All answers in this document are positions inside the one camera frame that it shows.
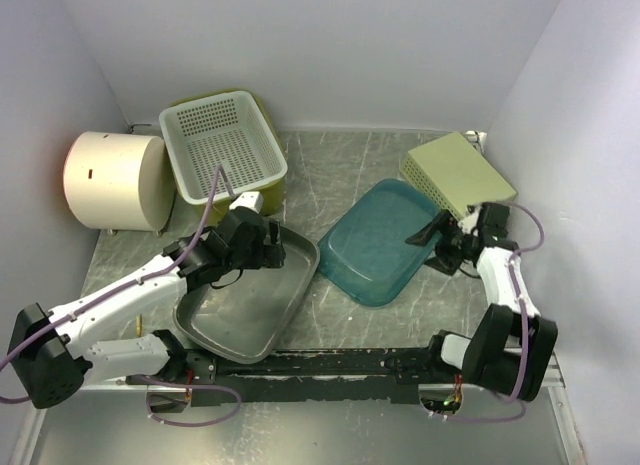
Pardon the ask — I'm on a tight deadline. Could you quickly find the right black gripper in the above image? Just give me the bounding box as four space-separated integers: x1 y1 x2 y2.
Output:
405 209 470 275

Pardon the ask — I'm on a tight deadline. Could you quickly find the blue translucent plastic container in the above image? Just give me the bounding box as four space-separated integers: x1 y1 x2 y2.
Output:
318 179 439 308

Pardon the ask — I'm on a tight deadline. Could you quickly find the pale green perforated box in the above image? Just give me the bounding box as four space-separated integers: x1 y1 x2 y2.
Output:
401 132 517 220

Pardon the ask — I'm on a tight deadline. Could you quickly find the large metal tray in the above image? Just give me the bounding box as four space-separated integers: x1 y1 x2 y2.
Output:
173 227 320 364

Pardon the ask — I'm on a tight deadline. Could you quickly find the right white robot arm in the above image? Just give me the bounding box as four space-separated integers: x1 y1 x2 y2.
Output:
405 201 558 402

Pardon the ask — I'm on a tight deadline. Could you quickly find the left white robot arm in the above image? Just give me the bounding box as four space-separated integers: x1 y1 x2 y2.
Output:
1 206 286 409

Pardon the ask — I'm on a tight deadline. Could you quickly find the cream cylindrical container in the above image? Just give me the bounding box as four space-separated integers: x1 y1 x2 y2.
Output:
63 132 175 233

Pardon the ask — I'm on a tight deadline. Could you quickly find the white perforated basket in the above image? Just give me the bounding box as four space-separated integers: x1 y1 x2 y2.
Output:
158 90 289 206

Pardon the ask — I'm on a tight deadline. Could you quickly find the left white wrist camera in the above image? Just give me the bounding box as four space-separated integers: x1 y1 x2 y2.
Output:
229 191 264 214

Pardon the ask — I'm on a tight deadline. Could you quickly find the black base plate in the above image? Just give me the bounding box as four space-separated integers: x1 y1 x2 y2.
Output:
148 347 462 413

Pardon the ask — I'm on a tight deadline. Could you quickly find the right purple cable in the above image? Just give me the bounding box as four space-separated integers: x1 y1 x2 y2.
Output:
427 202 546 422

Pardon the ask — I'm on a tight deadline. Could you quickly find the purple cable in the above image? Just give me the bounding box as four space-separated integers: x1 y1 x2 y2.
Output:
0 164 243 427
427 202 546 422

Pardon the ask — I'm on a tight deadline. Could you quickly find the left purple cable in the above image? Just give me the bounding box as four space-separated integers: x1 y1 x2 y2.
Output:
0 164 243 427

